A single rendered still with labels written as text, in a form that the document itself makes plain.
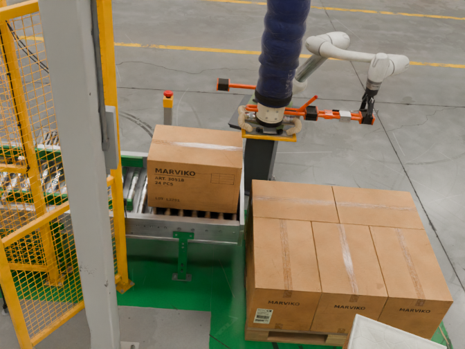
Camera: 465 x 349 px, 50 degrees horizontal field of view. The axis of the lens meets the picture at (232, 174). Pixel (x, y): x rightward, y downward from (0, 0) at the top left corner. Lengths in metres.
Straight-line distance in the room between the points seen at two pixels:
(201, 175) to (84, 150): 1.31
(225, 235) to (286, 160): 1.72
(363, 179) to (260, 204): 1.61
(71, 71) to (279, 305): 1.94
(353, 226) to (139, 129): 2.50
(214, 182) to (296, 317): 0.99
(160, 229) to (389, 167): 2.61
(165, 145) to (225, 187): 0.48
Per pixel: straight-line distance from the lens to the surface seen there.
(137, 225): 3.33
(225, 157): 3.21
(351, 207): 3.67
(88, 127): 1.95
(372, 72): 3.08
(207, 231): 3.31
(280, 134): 3.11
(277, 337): 3.47
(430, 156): 5.49
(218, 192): 3.28
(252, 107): 3.13
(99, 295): 2.66
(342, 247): 3.36
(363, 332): 2.38
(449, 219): 4.79
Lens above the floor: 2.89
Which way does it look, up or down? 39 degrees down
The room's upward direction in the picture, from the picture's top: 7 degrees clockwise
